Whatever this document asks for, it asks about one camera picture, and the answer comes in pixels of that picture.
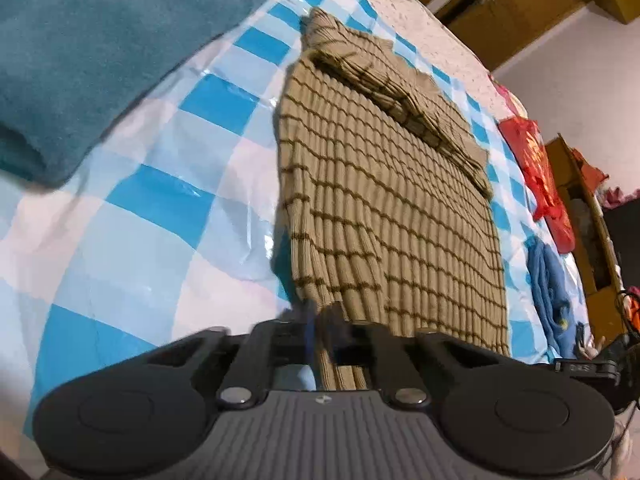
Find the blue knit garment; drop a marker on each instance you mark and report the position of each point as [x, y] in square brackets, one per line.
[550, 295]

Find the red plastic bag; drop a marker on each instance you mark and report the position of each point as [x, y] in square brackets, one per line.
[542, 180]

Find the wooden cabinet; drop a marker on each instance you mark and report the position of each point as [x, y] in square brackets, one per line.
[585, 220]

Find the blue checkered plastic sheet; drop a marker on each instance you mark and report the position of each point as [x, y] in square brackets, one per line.
[150, 240]

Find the folded teal towel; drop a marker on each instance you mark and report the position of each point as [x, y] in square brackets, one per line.
[90, 60]

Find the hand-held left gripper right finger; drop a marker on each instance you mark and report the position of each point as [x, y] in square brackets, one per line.
[337, 337]

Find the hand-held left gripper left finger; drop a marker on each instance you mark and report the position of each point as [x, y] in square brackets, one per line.
[311, 335]

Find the black television screen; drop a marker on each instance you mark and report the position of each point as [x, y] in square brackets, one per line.
[625, 245]

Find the orange cloth on cabinet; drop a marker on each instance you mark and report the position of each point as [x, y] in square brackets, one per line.
[590, 170]

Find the beige striped ribbed sweater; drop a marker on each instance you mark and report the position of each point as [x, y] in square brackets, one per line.
[390, 200]

